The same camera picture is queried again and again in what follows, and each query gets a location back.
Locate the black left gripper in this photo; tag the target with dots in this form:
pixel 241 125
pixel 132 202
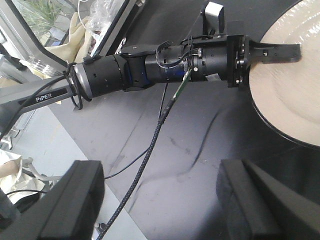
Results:
pixel 229 57

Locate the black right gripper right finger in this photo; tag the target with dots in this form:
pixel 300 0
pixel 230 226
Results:
pixel 256 206

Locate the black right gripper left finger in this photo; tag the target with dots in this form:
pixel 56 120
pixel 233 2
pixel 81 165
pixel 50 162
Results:
pixel 68 211

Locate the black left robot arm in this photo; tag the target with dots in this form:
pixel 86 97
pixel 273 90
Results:
pixel 139 67

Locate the left beige round plate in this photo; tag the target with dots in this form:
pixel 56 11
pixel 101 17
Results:
pixel 287 95

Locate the cream rubber glove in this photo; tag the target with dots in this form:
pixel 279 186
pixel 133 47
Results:
pixel 78 44

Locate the stainless steel glove box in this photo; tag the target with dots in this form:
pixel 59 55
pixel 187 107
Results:
pixel 28 26

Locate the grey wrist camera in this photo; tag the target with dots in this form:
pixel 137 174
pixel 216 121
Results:
pixel 213 17

